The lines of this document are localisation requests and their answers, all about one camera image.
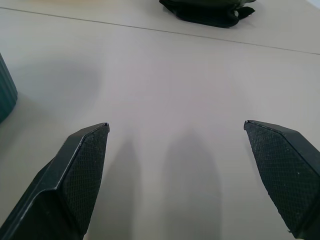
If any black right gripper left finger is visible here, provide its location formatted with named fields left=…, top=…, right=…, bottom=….
left=0, top=122, right=111, bottom=240

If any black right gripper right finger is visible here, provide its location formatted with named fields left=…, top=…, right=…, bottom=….
left=243, top=120, right=320, bottom=240

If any dark green ribbed container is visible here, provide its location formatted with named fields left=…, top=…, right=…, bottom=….
left=0, top=52, right=19, bottom=124

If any black fabric bag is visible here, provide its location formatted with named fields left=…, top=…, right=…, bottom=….
left=158, top=0, right=256, bottom=28

